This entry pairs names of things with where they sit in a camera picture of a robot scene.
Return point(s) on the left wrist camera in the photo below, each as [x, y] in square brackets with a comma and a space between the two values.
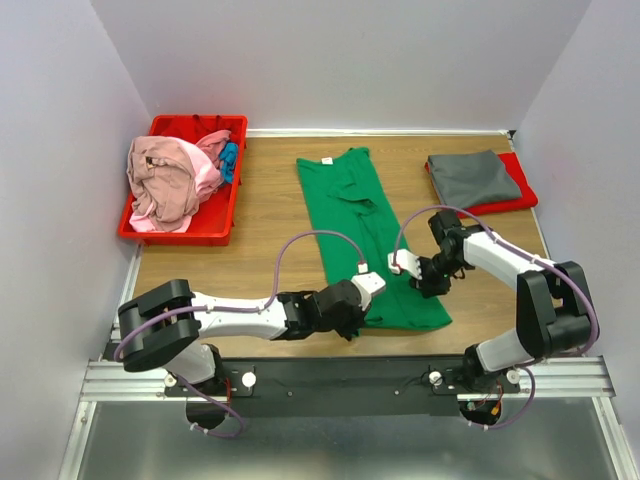
[369, 286]

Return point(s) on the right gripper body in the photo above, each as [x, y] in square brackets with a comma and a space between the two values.
[436, 272]

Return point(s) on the light pink shirt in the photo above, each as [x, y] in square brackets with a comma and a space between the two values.
[208, 179]

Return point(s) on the blue shirt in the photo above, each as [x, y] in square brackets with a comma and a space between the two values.
[228, 160]

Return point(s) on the folded grey t shirt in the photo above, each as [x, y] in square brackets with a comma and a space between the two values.
[468, 180]

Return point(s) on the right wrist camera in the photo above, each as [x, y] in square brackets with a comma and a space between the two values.
[404, 261]

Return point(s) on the aluminium table frame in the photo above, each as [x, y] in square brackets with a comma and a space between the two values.
[125, 424]

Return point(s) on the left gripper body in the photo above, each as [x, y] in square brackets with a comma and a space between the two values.
[346, 325]

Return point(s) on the folded red t shirt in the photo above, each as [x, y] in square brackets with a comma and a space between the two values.
[528, 199]

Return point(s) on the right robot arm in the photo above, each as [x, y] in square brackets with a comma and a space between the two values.
[554, 313]

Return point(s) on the green t shirt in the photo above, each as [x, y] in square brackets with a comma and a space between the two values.
[346, 196]

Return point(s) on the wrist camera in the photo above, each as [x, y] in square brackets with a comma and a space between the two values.
[404, 261]
[369, 286]

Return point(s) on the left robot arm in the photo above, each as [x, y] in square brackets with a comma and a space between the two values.
[164, 327]

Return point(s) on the dusty pink shirt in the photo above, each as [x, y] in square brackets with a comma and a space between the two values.
[162, 178]

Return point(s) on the red plastic bin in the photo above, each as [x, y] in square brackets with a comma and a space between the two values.
[213, 223]

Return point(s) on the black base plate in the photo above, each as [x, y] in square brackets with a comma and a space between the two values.
[350, 386]

